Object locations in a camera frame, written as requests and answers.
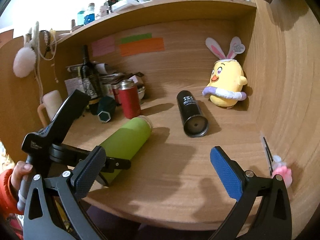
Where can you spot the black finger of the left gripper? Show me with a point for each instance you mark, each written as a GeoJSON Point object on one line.
{"type": "Point", "coordinates": [70, 156]}

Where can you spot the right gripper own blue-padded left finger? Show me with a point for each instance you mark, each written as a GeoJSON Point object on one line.
{"type": "Point", "coordinates": [42, 219]}

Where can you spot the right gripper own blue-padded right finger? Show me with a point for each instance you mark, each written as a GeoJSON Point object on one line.
{"type": "Point", "coordinates": [273, 218]}

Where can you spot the green tumbler with black lid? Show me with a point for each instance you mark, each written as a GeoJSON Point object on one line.
{"type": "Point", "coordinates": [122, 146]}

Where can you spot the orange jacket sleeve forearm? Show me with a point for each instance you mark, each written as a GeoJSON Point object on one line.
{"type": "Point", "coordinates": [8, 201]}

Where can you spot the black tumbler lying down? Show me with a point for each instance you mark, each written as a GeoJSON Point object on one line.
{"type": "Point", "coordinates": [195, 124]}

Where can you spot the person's left hand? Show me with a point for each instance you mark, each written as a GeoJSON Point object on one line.
{"type": "Point", "coordinates": [20, 170]}

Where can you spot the dark green hexagonal box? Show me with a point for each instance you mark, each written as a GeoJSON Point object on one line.
{"type": "Point", "coordinates": [106, 109]}

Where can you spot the dark wine bottle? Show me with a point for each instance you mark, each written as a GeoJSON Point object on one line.
{"type": "Point", "coordinates": [90, 81]}

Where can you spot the red thermos steel top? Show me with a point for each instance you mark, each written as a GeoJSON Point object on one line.
{"type": "Point", "coordinates": [128, 94]}

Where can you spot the white fluffy pompom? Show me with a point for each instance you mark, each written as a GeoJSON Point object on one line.
{"type": "Point", "coordinates": [24, 62]}

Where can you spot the pink sticky note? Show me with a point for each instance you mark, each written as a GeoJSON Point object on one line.
{"type": "Point", "coordinates": [103, 46]}

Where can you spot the green sticky note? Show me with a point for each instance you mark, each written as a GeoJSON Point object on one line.
{"type": "Point", "coordinates": [135, 38]}

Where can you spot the orange sticky note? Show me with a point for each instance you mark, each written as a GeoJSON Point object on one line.
{"type": "Point", "coordinates": [142, 46]}

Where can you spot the blue liquid glass bottle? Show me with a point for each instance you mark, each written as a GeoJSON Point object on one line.
{"type": "Point", "coordinates": [89, 14]}

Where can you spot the yellow chick plush toy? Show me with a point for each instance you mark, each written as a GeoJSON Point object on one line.
{"type": "Point", "coordinates": [227, 78]}

